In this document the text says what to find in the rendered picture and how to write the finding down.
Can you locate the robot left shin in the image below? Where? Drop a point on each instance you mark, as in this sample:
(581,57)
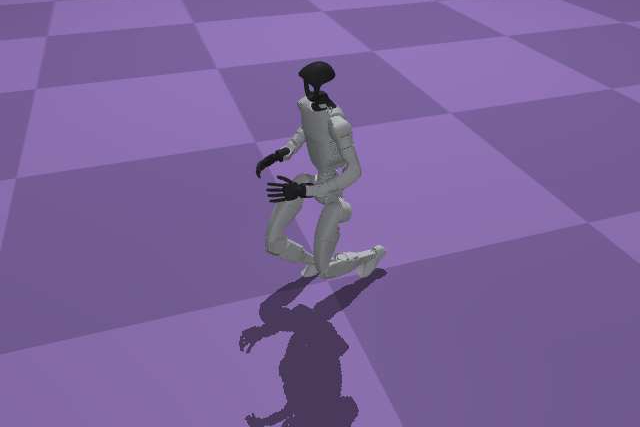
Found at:
(347,262)

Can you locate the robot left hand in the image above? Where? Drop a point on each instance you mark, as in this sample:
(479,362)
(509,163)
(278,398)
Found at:
(291,190)

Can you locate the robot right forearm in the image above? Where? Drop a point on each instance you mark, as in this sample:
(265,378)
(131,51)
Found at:
(295,143)

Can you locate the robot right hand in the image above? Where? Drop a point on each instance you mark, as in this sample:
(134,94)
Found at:
(270,159)

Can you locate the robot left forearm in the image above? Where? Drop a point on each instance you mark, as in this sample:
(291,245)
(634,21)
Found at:
(337,182)

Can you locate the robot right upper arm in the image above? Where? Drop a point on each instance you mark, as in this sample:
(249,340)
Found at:
(301,101)

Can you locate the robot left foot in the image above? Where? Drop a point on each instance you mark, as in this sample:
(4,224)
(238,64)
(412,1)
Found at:
(366,269)

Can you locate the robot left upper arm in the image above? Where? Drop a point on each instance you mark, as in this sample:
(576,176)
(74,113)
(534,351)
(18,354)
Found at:
(341,132)

